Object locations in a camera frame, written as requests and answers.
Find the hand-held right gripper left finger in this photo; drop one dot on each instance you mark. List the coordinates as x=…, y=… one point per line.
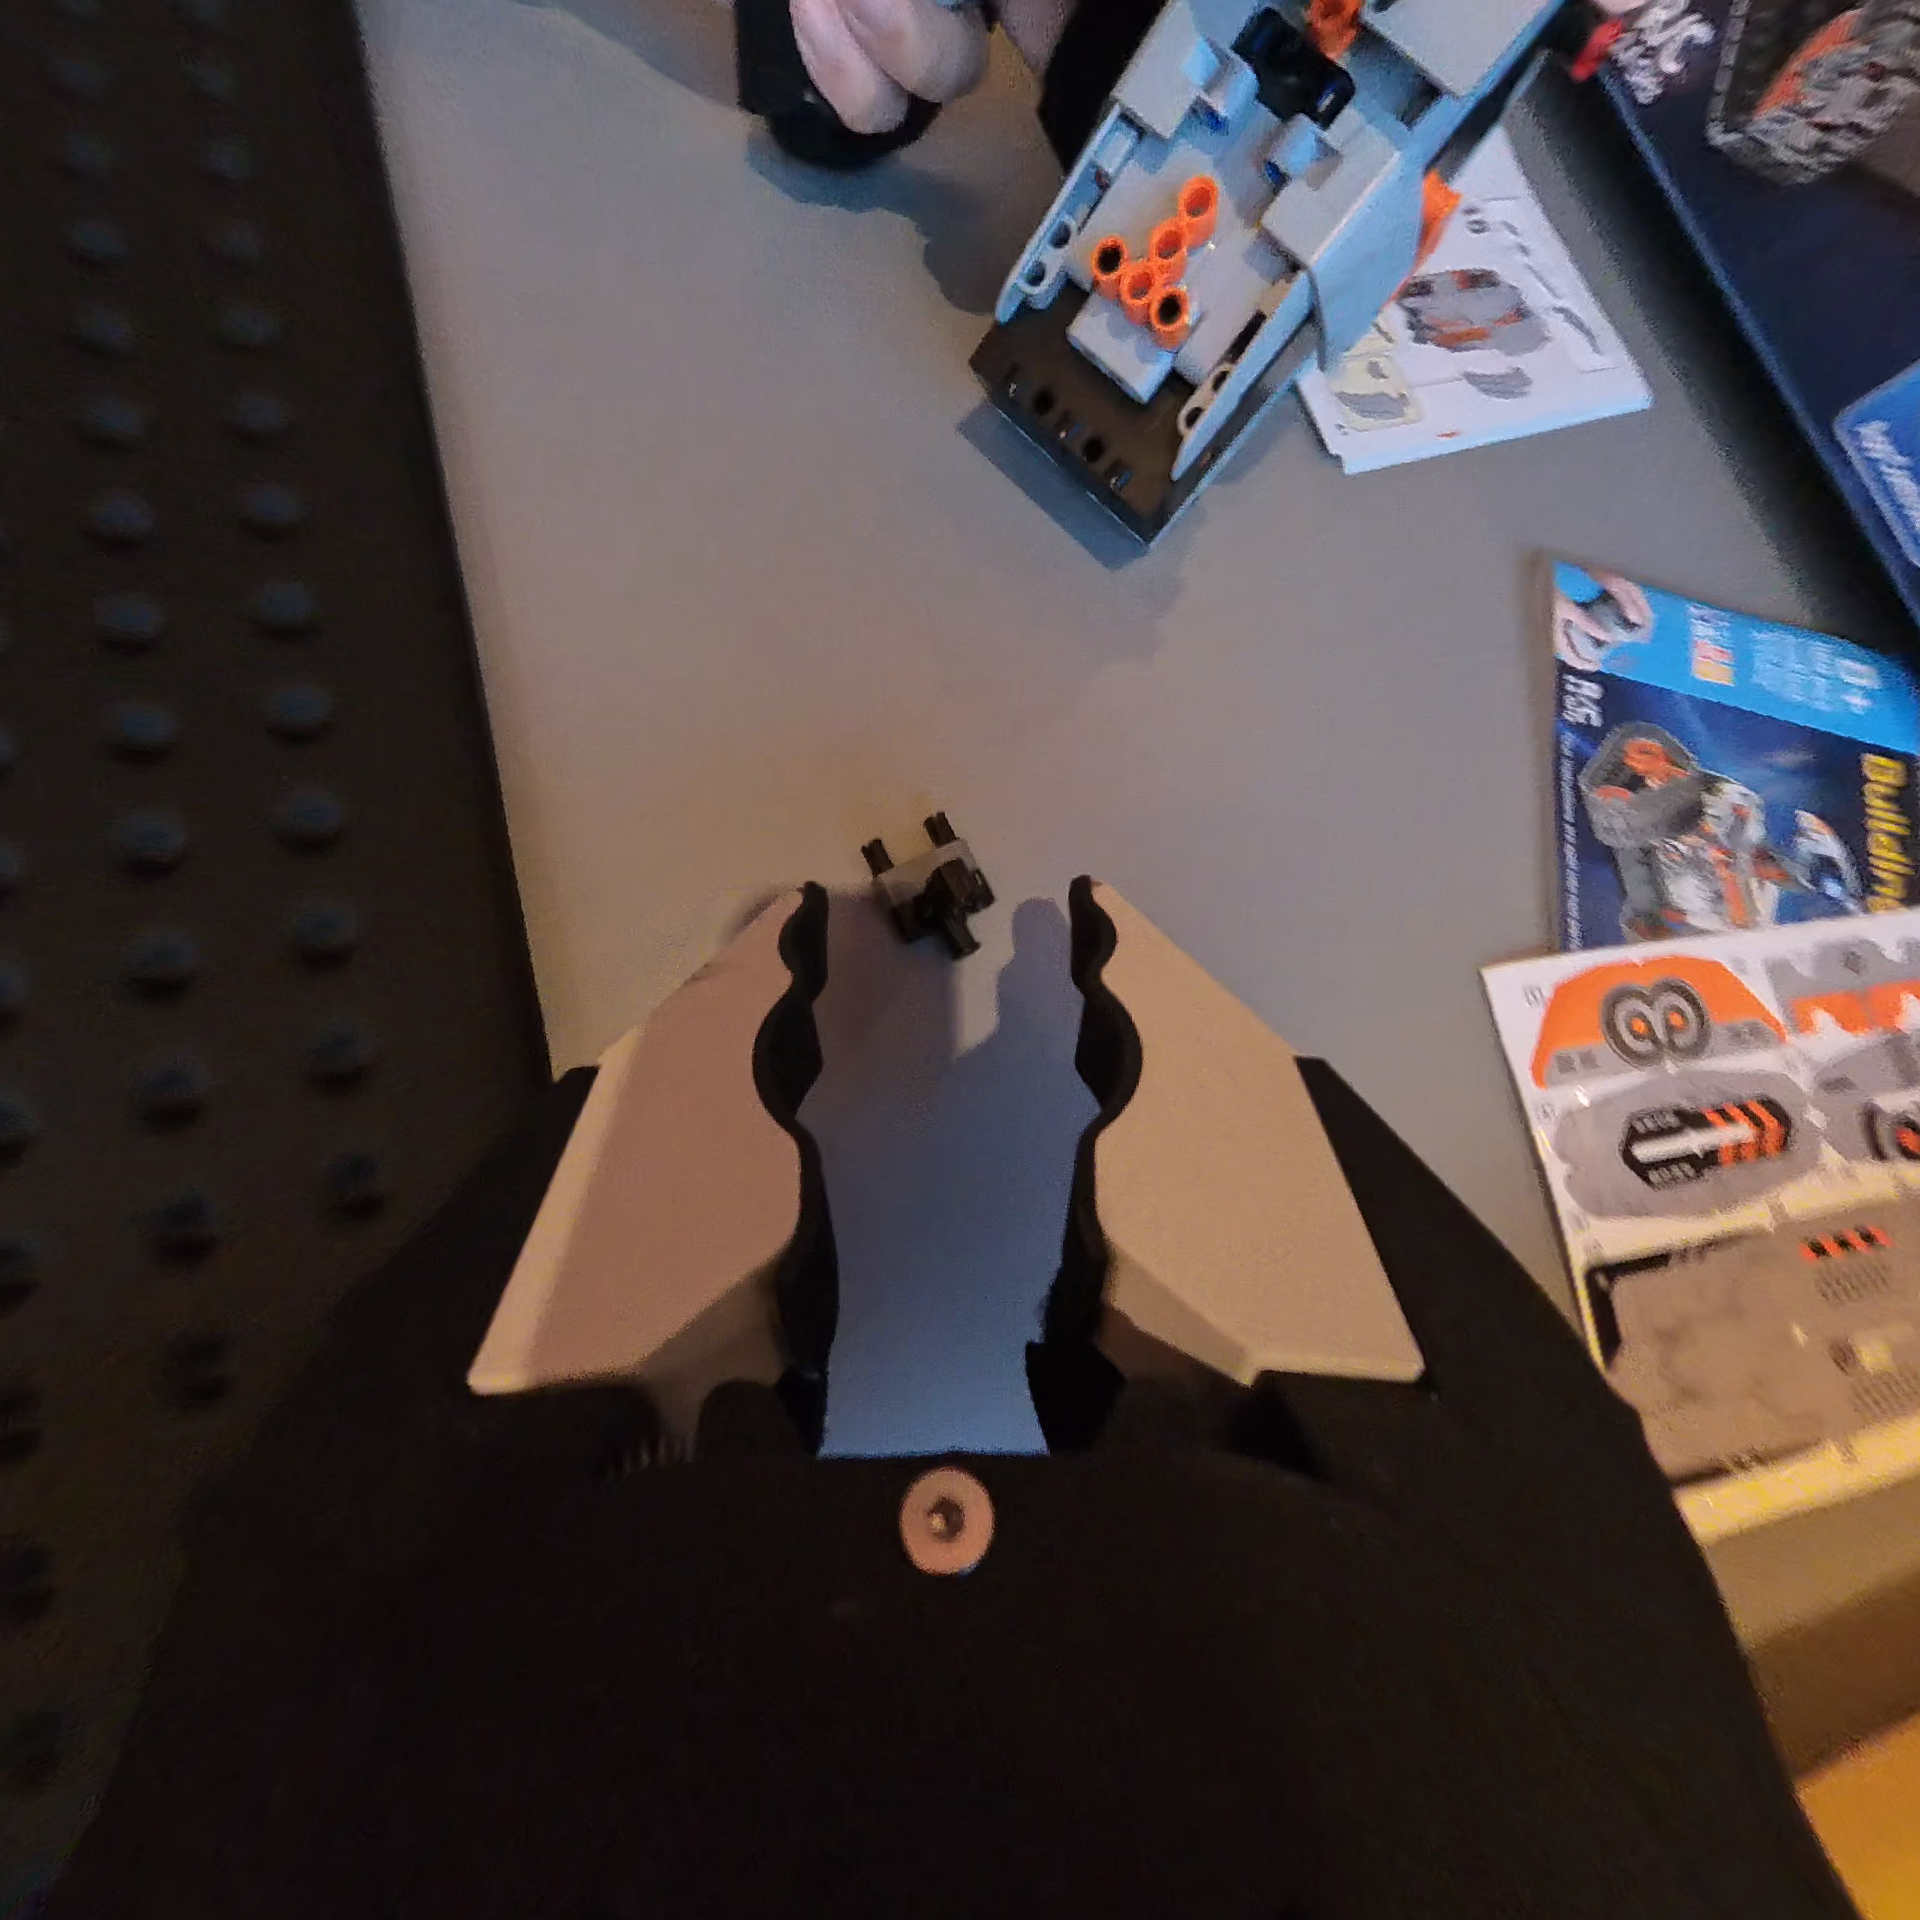
x=645, y=1214

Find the person's left hand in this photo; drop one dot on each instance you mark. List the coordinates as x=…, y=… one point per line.
x=885, y=61

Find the open white assembly manual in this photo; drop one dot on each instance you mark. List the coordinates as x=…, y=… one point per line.
x=1500, y=374

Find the grey building block robot model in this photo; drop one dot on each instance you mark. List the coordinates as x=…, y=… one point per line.
x=1201, y=300

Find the yellow plastic bin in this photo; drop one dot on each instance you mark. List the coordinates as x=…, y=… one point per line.
x=1874, y=1845

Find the robot sticker sheet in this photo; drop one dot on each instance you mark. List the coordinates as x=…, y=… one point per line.
x=1695, y=1200

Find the dark studded edge strip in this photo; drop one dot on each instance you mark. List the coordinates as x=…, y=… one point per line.
x=180, y=750

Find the blue robot kit box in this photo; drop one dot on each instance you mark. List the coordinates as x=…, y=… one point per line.
x=1800, y=271

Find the grey desk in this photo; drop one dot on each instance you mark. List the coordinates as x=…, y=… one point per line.
x=720, y=600

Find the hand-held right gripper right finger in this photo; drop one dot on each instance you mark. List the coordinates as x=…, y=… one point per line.
x=1244, y=1214

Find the blue instruction booklet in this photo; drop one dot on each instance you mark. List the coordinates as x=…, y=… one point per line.
x=1695, y=780

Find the small black connector piece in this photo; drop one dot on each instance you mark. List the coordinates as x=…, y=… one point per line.
x=930, y=885

